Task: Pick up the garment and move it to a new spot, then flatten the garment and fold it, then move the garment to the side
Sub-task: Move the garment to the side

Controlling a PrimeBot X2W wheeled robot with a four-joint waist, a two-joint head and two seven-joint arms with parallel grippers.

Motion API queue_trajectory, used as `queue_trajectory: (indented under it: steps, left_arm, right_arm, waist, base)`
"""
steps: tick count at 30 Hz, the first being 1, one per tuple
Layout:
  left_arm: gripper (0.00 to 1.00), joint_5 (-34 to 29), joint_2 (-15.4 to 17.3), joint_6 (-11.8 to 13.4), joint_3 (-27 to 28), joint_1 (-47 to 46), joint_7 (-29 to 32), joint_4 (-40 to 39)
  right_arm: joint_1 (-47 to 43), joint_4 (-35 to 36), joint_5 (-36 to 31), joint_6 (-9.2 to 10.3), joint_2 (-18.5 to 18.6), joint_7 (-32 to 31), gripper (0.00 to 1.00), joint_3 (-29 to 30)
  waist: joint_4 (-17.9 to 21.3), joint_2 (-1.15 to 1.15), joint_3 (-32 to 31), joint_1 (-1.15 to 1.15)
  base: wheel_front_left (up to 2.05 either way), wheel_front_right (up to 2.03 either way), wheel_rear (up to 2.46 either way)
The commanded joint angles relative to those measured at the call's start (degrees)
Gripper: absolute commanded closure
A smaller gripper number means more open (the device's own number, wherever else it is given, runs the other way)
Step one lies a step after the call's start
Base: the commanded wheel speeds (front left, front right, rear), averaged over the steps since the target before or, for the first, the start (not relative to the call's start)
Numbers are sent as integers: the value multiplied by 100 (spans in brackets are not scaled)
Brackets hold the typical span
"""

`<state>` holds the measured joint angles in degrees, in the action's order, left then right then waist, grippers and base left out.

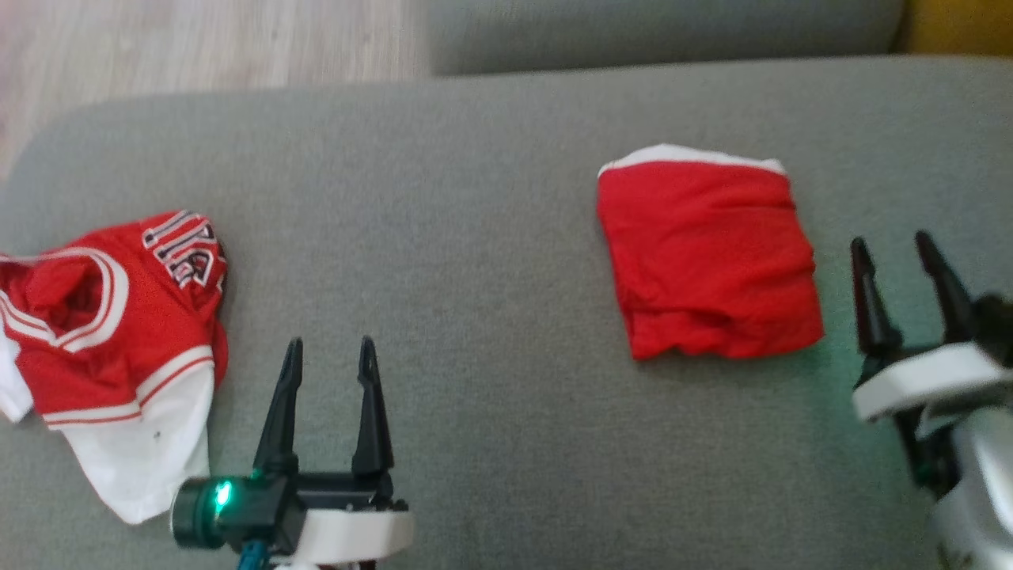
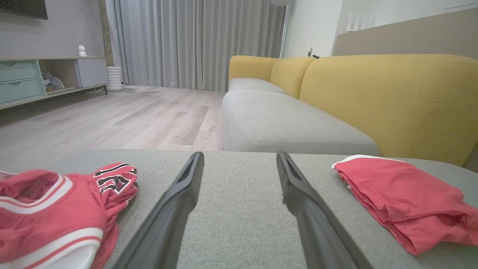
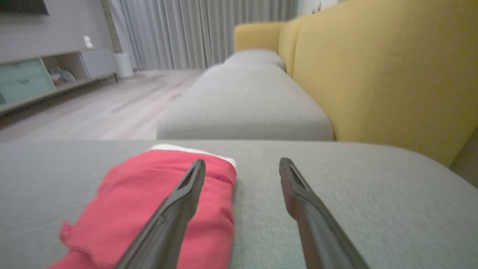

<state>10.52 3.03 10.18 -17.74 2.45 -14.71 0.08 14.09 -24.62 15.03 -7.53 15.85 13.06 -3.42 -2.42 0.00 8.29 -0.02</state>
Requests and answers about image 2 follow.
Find white upright papers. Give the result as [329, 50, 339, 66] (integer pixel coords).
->
[346, 11, 376, 33]

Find white ribbed cylinder appliance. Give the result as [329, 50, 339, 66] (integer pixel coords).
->
[106, 66, 123, 92]

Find grey cabinet door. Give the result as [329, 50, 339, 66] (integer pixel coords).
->
[75, 58, 109, 89]

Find low TV cabinet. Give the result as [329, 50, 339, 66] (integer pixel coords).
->
[0, 56, 109, 111]

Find teal cabinet drawer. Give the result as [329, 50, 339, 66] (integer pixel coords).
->
[0, 79, 44, 105]
[0, 61, 38, 83]

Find large grey sofa seat cushion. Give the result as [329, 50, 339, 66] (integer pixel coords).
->
[0, 149, 478, 269]

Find grey plush toy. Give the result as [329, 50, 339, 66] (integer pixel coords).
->
[41, 71, 65, 90]

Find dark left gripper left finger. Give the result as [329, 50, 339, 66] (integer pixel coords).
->
[111, 151, 205, 269]

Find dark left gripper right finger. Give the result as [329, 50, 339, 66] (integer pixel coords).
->
[276, 151, 375, 269]

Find dark wall television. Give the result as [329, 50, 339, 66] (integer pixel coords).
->
[0, 0, 49, 20]

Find small grey sofa seat cushion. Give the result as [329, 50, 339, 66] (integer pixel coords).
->
[227, 77, 287, 94]

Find large yellow sofa backrest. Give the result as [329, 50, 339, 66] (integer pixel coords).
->
[299, 54, 478, 167]

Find grey pleated curtain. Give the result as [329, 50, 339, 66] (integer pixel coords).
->
[113, 0, 287, 92]

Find small yellow sofa backrest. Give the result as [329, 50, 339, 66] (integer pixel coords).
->
[269, 56, 318, 100]

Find folded plain red garment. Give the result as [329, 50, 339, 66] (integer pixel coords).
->
[331, 154, 478, 256]

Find yellow sofa armrest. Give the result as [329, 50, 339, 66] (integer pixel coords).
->
[228, 55, 280, 83]

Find red and white basketball jersey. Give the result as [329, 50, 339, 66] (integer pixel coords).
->
[0, 162, 139, 269]

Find beige wall panel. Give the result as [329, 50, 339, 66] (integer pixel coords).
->
[332, 7, 478, 61]

